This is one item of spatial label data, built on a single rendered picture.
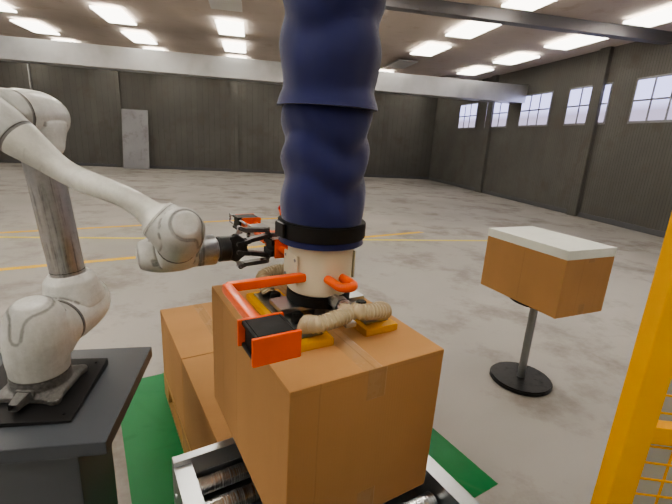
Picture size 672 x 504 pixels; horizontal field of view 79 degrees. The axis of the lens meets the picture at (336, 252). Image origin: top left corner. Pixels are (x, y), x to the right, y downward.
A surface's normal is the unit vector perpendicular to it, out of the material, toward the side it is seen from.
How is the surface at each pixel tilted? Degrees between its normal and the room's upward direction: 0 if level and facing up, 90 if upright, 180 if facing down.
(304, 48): 81
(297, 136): 73
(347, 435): 91
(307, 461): 91
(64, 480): 90
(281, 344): 90
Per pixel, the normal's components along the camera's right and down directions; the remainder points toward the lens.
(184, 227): 0.58, -0.19
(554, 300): -0.92, 0.05
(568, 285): 0.39, 0.26
